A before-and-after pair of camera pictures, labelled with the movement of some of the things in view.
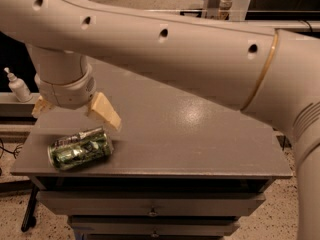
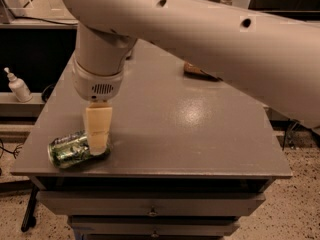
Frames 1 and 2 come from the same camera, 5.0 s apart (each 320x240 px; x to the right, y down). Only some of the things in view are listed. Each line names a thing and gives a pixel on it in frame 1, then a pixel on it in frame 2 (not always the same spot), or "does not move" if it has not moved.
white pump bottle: x=19 y=88 does not move
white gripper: x=68 y=95 → x=97 y=85
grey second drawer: x=153 y=225 does not move
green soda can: x=79 y=149 does not move
